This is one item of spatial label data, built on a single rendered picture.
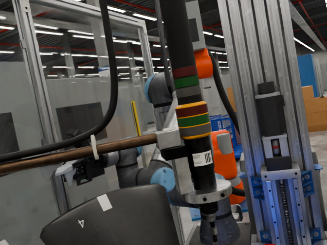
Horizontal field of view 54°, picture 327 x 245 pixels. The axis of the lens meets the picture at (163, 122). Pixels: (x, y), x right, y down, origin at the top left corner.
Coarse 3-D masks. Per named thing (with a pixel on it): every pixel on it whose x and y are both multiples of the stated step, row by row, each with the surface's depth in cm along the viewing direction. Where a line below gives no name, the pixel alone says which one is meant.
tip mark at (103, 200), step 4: (100, 196) 57; (104, 196) 57; (100, 200) 56; (104, 200) 56; (108, 200) 56; (100, 204) 56; (104, 204) 56; (108, 204) 56; (104, 208) 55; (108, 208) 55
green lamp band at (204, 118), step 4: (196, 116) 42; (200, 116) 42; (204, 116) 42; (208, 116) 43; (180, 120) 43; (184, 120) 42; (188, 120) 42; (192, 120) 42; (196, 120) 42; (200, 120) 42; (204, 120) 42; (208, 120) 43; (180, 124) 43; (184, 124) 42; (188, 124) 42; (192, 124) 42; (196, 124) 42
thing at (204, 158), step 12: (192, 144) 42; (204, 144) 42; (192, 156) 43; (204, 156) 42; (192, 168) 43; (204, 168) 42; (192, 180) 44; (204, 180) 43; (204, 204) 43; (216, 204) 44
